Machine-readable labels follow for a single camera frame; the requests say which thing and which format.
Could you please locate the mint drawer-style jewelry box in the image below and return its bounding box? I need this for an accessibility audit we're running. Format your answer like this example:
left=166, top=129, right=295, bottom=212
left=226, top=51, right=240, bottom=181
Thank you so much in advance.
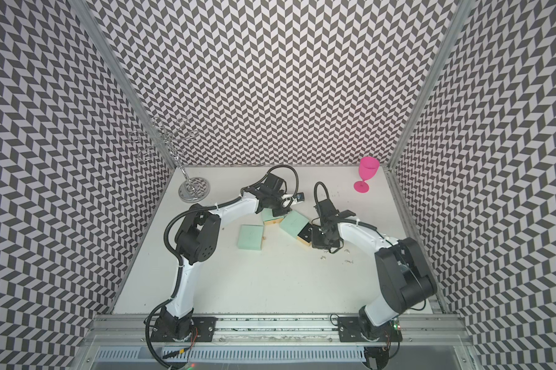
left=280, top=211, right=312, bottom=246

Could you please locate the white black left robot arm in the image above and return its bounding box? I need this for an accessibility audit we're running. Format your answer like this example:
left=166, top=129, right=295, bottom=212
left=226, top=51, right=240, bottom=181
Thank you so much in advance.
left=161, top=171, right=300, bottom=321

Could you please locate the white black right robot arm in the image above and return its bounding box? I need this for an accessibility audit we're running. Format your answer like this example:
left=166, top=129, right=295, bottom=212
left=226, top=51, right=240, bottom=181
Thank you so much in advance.
left=311, top=199, right=438, bottom=328

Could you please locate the mint box back middle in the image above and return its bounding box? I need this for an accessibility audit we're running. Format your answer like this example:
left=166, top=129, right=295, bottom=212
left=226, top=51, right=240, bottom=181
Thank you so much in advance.
left=260, top=208, right=284, bottom=226

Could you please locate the mint box front left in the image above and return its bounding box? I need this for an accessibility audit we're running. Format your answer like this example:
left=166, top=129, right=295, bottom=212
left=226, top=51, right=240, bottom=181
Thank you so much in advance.
left=237, top=225, right=264, bottom=251

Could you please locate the pink plastic wine glass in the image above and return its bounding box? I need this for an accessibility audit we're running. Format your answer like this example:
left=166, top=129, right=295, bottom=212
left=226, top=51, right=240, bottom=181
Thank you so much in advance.
left=354, top=157, right=381, bottom=194

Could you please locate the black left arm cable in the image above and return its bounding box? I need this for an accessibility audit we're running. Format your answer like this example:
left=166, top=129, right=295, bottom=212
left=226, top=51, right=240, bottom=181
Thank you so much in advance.
left=263, top=165, right=300, bottom=200

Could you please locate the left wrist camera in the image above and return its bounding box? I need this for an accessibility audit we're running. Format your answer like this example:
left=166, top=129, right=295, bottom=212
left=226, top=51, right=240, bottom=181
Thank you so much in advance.
left=282, top=193, right=305, bottom=207

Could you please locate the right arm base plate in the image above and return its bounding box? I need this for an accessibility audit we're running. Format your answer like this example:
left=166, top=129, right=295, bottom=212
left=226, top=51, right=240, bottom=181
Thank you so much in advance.
left=330, top=316, right=403, bottom=344

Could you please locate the aluminium front rail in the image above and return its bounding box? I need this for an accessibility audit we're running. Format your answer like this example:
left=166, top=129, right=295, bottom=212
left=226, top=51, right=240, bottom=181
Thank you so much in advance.
left=71, top=314, right=481, bottom=369

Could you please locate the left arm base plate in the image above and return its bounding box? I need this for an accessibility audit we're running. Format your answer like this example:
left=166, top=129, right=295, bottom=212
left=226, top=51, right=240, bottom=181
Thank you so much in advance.
left=149, top=316, right=217, bottom=343

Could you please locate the aluminium right corner post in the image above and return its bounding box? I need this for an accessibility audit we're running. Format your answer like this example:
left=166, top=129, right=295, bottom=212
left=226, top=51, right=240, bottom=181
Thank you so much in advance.
left=387, top=0, right=476, bottom=171

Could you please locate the aluminium corner post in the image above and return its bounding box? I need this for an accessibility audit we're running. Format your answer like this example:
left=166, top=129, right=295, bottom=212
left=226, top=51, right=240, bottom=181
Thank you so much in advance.
left=68, top=0, right=176, bottom=169
left=387, top=0, right=476, bottom=171

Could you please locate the aluminium left corner post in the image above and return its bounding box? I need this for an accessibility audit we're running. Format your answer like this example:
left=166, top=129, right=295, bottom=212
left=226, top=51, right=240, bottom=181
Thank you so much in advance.
left=68, top=0, right=176, bottom=169

